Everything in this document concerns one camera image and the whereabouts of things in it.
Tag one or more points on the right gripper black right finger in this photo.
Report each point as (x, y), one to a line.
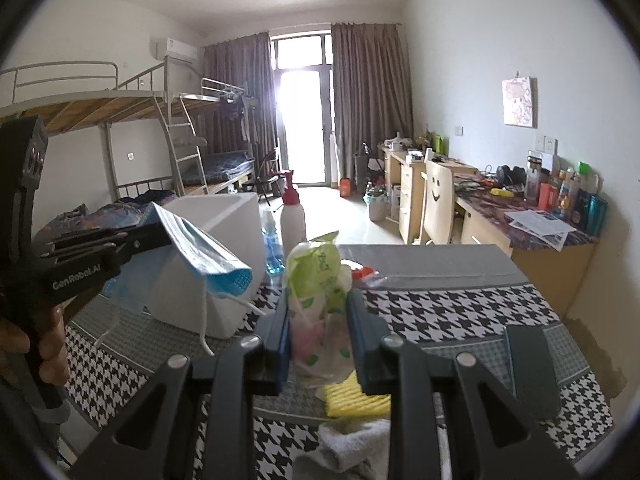
(387, 364)

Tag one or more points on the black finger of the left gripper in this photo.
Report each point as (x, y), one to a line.
(122, 242)

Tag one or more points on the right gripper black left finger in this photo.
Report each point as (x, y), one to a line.
(254, 365)

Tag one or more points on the blue face mask pack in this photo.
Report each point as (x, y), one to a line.
(200, 254)

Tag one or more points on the grey towel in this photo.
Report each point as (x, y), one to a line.
(359, 448)

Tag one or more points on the green white tissue pack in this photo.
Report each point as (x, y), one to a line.
(317, 284)

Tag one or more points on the yellow foam net sleeve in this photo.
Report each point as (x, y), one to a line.
(347, 399)

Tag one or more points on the white foam box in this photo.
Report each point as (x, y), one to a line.
(210, 259)

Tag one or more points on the houndstooth tablecloth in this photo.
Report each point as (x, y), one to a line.
(447, 300)

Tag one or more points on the metal bunk bed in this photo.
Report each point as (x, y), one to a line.
(114, 135)

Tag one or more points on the white spray bottle red top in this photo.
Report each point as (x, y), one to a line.
(292, 218)

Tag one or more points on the wooden smiley face chair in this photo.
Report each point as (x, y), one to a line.
(437, 222)

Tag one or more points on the black folding chair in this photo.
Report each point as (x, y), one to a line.
(265, 181)

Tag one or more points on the small trash bin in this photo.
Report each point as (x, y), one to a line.
(377, 202)

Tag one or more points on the white air conditioner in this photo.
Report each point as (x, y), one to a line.
(176, 49)

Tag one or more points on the wooden desk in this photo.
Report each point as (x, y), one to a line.
(558, 274)

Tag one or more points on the printed paper sheets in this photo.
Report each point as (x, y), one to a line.
(529, 229)

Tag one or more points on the glass balcony door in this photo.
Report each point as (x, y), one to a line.
(302, 71)

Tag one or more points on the teal bottle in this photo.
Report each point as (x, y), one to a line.
(597, 209)

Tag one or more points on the right brown curtain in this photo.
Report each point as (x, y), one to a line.
(372, 99)

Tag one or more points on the pink anime wall picture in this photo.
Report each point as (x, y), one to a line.
(518, 102)

